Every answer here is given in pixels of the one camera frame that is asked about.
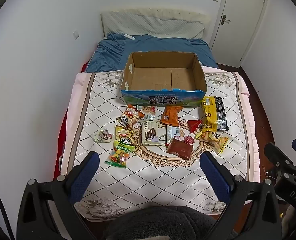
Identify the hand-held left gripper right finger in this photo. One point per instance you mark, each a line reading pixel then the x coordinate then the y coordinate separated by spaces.
pixel 216 177

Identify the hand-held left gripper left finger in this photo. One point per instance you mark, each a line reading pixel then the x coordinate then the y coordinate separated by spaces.
pixel 84 177

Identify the yellow cracker packet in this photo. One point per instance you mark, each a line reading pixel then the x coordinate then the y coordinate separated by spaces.
pixel 213 138

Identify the green candy packet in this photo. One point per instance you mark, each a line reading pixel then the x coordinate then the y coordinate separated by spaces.
pixel 119 155

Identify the brown-red snack packet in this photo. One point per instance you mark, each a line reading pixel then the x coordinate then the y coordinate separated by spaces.
pixel 179 149

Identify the yellow panda snack packet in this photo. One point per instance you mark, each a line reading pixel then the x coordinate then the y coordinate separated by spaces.
pixel 124 136

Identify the white and red snack packet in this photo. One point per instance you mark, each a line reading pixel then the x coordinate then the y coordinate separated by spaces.
pixel 173 131

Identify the yellow and black snack packet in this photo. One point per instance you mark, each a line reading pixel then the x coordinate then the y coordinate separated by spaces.
pixel 210 112

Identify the white chocolate cookie packet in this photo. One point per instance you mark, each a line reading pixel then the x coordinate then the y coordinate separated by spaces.
pixel 150 132

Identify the cardboard box with blue print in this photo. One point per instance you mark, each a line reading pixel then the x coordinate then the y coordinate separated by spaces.
pixel 163 77

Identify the red bed sheet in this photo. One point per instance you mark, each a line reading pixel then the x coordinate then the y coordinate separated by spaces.
pixel 60 140

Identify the small white snack packet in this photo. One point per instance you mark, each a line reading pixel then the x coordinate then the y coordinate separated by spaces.
pixel 103 136

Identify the floral printed quilt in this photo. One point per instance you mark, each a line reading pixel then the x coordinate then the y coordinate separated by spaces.
pixel 163 177

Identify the small red triangular packet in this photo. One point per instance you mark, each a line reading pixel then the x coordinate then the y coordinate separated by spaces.
pixel 194 125

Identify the grey fuzzy clothing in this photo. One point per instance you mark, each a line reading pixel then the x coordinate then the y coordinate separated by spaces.
pixel 163 225

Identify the orange panda snack packet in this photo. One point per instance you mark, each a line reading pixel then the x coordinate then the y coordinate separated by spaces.
pixel 129 116

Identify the plain orange snack packet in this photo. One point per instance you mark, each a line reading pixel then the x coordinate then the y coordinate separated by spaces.
pixel 170 115

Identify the white oat biscuit packet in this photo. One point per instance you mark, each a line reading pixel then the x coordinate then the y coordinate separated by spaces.
pixel 148 112

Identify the white door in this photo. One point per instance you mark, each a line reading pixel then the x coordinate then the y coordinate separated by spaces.
pixel 240 20

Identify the blue blanket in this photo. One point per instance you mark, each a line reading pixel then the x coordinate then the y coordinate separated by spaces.
pixel 163 45

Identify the white remote control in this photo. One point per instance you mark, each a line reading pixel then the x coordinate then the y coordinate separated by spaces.
pixel 128 36

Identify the white quilted pillow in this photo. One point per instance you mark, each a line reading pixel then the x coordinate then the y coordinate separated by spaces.
pixel 150 26

